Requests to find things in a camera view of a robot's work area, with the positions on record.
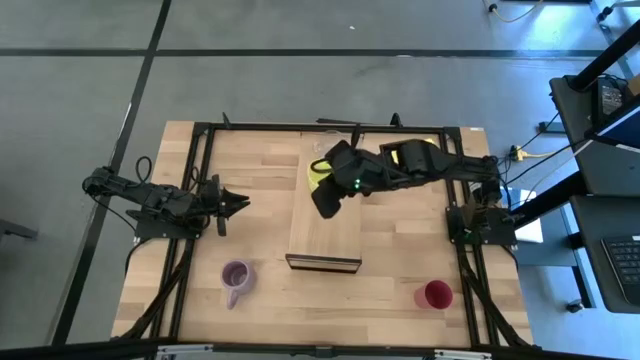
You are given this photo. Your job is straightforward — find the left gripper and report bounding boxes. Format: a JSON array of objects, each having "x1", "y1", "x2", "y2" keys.
[{"x1": 198, "y1": 173, "x2": 252, "y2": 238}]

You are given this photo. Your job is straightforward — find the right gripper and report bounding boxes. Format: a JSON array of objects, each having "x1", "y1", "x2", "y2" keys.
[{"x1": 308, "y1": 139, "x2": 397, "y2": 221}]

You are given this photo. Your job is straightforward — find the yellow mug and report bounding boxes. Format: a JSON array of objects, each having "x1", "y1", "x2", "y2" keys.
[{"x1": 305, "y1": 158, "x2": 335, "y2": 194}]

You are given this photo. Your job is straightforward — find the purple mug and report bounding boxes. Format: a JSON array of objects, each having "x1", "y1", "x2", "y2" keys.
[{"x1": 220, "y1": 258, "x2": 258, "y2": 311}]

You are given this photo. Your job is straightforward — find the wooden shelf with black legs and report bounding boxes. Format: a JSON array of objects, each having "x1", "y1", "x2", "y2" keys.
[{"x1": 284, "y1": 129, "x2": 366, "y2": 275}]

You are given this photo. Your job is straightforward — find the clear plastic cup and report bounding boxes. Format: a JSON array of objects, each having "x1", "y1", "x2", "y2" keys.
[{"x1": 311, "y1": 129, "x2": 347, "y2": 154}]

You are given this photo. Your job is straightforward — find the red cup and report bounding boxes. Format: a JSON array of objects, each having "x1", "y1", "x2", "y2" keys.
[{"x1": 413, "y1": 279, "x2": 455, "y2": 312}]

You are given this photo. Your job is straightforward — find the yellow power strip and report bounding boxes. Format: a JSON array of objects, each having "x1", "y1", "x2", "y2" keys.
[{"x1": 509, "y1": 144, "x2": 557, "y2": 162}]

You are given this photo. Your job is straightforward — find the black desk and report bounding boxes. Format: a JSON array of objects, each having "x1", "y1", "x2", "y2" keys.
[{"x1": 548, "y1": 73, "x2": 640, "y2": 315}]

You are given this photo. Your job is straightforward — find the black power adapter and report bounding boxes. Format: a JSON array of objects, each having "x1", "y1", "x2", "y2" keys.
[{"x1": 591, "y1": 74, "x2": 627, "y2": 127}]

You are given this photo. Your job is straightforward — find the black keyboard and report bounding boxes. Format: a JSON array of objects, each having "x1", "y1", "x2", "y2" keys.
[{"x1": 599, "y1": 233, "x2": 640, "y2": 307}]

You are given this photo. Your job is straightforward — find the black aluminium rig frame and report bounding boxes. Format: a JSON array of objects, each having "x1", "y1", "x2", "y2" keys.
[{"x1": 110, "y1": 112, "x2": 535, "y2": 352}]

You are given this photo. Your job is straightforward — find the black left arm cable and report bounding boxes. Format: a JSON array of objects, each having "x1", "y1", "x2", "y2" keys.
[{"x1": 133, "y1": 155, "x2": 154, "y2": 185}]

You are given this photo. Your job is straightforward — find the black power cable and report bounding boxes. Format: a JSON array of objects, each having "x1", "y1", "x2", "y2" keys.
[{"x1": 499, "y1": 111, "x2": 562, "y2": 169}]

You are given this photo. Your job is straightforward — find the yellow floor cable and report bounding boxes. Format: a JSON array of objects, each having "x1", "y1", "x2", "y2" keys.
[{"x1": 482, "y1": 0, "x2": 545, "y2": 25}]

